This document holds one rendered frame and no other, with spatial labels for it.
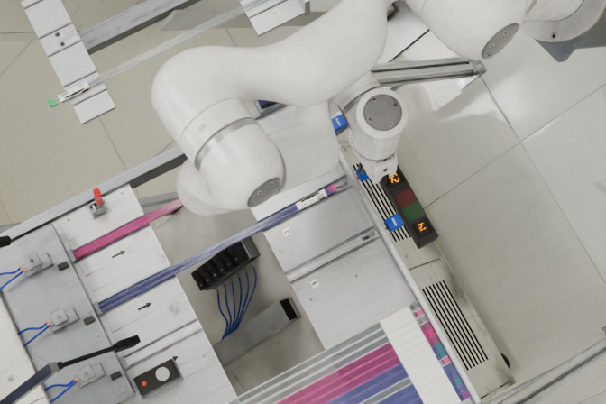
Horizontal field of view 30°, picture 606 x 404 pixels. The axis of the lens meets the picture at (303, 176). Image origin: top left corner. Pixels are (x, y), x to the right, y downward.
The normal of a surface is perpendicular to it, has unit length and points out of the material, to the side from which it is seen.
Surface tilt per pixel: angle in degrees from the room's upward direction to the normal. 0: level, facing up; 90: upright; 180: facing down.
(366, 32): 64
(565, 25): 0
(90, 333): 44
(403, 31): 0
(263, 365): 0
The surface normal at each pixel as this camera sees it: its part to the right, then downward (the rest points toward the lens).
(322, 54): 0.19, -0.17
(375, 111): -0.01, -0.26
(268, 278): -0.60, 0.13
